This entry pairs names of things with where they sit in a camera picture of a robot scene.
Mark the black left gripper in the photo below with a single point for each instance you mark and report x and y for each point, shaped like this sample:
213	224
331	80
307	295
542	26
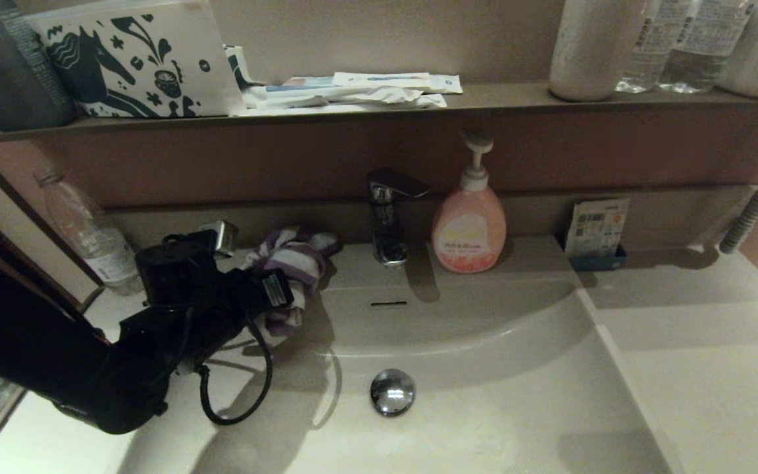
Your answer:
188	296

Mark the purple white striped towel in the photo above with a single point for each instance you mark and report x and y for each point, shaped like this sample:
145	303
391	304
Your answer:
293	263

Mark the chrome sink faucet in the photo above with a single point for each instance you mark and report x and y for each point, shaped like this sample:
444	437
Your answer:
387	230

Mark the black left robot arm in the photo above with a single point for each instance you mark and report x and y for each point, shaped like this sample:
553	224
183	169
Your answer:
24	342

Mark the white sink basin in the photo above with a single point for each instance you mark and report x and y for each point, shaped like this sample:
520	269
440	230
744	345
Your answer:
517	395

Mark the clear plastic bottle without cap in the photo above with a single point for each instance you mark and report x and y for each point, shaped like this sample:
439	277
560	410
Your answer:
96	243

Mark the chrome drain stopper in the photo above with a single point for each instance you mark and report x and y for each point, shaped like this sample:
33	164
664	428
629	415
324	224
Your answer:
392	392

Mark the white pouch with horse print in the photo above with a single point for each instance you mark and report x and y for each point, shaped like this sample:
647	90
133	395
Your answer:
211	66

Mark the blue white toothbrush packet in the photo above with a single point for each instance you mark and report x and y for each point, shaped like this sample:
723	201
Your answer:
301	84

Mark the crumpled white plastic wrapper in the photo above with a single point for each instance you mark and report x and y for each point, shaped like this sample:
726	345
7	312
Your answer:
380	99

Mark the dark grey cylindrical can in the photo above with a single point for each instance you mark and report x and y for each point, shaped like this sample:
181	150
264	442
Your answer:
0	79

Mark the pink soap pump bottle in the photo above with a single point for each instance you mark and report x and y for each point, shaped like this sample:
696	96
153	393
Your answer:
469	232

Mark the dark blue soap tray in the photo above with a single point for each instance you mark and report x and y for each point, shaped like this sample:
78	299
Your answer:
594	263

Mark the white printed sachet packet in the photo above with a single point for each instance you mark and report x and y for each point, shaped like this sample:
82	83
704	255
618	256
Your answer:
596	228

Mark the white smooth cylindrical container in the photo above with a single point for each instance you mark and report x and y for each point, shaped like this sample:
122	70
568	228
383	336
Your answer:
591	52

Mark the clear labelled water bottle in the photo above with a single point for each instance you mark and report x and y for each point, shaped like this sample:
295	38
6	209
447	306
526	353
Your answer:
698	59
649	66

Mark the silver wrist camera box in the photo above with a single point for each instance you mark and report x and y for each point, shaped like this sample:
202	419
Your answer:
221	237

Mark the brown wall shelf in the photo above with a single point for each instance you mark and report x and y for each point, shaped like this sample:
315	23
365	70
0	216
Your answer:
497	99

